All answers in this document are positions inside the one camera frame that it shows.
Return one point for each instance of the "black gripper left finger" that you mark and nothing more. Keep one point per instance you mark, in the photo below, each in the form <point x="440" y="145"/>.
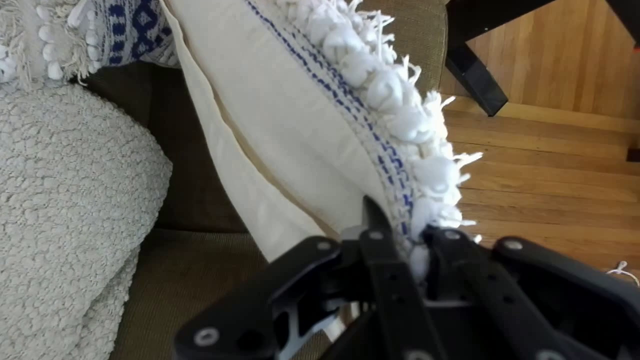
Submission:
<point x="392" y="292"/>

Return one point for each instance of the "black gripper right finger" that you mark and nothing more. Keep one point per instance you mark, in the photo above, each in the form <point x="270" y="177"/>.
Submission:
<point x="526" y="292"/>

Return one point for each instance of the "cream pillow with tassel trim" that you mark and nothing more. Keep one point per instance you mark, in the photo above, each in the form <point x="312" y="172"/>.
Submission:
<point x="312" y="126"/>

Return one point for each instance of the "blue patterned white pillow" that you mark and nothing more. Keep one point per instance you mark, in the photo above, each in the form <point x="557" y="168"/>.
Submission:
<point x="86" y="31"/>

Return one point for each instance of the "grey fleece blanket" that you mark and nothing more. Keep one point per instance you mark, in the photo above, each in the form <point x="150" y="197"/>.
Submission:
<point x="66" y="221"/>

